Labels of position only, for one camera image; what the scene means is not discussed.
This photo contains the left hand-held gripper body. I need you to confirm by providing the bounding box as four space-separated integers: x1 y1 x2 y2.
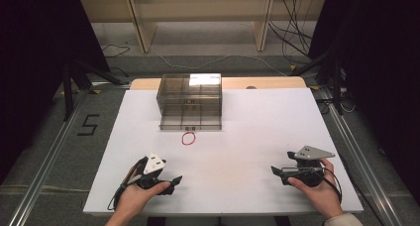
135 152 171 190

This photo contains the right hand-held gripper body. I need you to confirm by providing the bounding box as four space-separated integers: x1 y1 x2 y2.
286 145 337 188

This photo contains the red rubber band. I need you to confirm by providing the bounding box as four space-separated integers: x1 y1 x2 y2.
181 131 197 147

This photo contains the smoky clear plastic drawer box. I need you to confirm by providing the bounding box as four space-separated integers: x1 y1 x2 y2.
156 72 223 132

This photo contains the person's right hand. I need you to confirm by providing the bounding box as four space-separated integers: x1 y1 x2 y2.
287 158 345 220

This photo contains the person's left hand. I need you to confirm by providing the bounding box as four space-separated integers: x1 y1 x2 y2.
114 180 172 220

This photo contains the white board mat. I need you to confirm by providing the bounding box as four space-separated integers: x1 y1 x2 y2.
82 87 365 217

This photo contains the black metal stand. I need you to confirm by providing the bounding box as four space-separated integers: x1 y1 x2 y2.
60 57 131 122
290 46 346 116

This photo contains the wooden table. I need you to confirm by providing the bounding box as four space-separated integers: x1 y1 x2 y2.
130 75 308 91

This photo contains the dark curtain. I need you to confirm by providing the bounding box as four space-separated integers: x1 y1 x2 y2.
0 0 112 184
308 0 420 197

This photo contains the light wooden desk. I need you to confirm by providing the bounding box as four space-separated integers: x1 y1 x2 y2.
78 0 329 55

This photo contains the right hand-held gripper cable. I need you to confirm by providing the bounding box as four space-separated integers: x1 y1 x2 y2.
310 167 344 204

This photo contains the hand-held gripper cable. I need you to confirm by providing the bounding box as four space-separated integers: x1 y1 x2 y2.
310 167 344 204
106 157 148 211

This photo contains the left hand-held gripper cable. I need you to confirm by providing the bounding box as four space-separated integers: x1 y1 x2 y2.
106 157 148 211

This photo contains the aluminium rail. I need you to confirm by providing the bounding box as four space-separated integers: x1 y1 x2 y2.
321 86 404 226
7 92 87 226

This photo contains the thin black floor cable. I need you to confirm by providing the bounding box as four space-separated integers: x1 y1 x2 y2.
101 43 132 59

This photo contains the bundle of black cables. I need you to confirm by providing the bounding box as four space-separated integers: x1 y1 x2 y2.
267 0 314 65

